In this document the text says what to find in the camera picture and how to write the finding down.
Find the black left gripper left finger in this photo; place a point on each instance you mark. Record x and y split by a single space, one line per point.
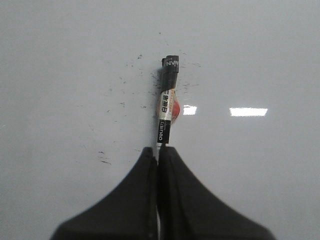
129 212

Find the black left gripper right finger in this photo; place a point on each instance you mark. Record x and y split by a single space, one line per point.
189 211

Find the black white whiteboard marker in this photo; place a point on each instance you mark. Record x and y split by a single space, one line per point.
166 109

